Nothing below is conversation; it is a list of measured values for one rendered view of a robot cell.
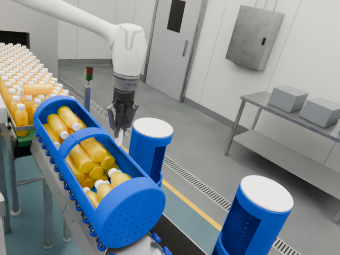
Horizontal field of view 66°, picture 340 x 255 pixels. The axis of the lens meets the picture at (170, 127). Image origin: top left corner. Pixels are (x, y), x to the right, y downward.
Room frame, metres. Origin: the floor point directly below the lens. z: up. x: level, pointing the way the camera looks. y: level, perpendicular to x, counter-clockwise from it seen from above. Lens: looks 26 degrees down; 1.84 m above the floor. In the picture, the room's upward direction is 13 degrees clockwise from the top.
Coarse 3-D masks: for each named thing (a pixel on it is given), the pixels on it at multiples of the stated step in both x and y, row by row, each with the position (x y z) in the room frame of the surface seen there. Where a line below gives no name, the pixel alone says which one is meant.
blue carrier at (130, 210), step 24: (96, 120) 1.22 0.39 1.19; (48, 144) 1.04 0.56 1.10; (72, 144) 0.95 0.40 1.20; (120, 168) 1.05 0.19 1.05; (72, 192) 0.82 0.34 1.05; (96, 192) 0.95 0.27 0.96; (120, 192) 0.70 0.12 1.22; (144, 192) 0.73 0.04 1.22; (96, 216) 0.66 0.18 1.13; (120, 216) 0.67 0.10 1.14; (144, 216) 0.74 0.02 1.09; (120, 240) 0.68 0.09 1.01
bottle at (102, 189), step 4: (100, 184) 0.82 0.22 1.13; (104, 184) 0.80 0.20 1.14; (100, 188) 0.78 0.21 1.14; (104, 188) 0.78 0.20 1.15; (108, 188) 0.78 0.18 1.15; (112, 188) 0.79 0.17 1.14; (100, 192) 0.77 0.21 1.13; (104, 192) 0.76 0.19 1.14; (108, 192) 0.76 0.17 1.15; (100, 196) 0.75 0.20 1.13; (104, 196) 0.75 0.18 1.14; (100, 200) 0.75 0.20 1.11
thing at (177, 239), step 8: (160, 224) 1.61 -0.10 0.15; (168, 224) 1.63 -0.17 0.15; (152, 232) 1.51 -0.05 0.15; (160, 232) 1.53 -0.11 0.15; (168, 232) 1.55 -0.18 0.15; (176, 232) 1.57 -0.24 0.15; (168, 240) 1.47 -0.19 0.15; (176, 240) 1.49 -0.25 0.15; (184, 240) 1.50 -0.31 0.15; (192, 240) 1.52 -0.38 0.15; (168, 248) 1.40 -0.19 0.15; (176, 248) 1.41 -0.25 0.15; (184, 248) 1.43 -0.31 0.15; (192, 248) 1.44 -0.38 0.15; (200, 248) 1.46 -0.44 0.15
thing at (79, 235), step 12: (36, 156) 1.24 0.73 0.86; (48, 168) 1.11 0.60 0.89; (48, 180) 1.07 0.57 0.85; (60, 192) 0.97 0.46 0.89; (60, 204) 0.93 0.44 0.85; (72, 216) 0.84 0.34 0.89; (72, 228) 0.81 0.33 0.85; (84, 240) 0.74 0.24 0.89; (144, 240) 0.77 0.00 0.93; (84, 252) 0.71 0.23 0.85; (108, 252) 0.68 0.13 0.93; (120, 252) 0.69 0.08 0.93; (132, 252) 0.70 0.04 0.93; (144, 252) 0.71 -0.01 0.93; (156, 252) 0.72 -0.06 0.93
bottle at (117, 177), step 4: (112, 172) 0.85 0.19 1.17; (116, 172) 0.85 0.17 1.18; (120, 172) 0.85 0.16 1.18; (112, 176) 0.83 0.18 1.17; (116, 176) 0.82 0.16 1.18; (120, 176) 0.82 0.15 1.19; (124, 176) 0.82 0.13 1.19; (112, 180) 0.81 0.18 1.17; (116, 180) 0.80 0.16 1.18; (120, 180) 0.80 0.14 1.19; (124, 180) 0.80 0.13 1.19; (112, 184) 0.80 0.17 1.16; (116, 184) 0.79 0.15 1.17
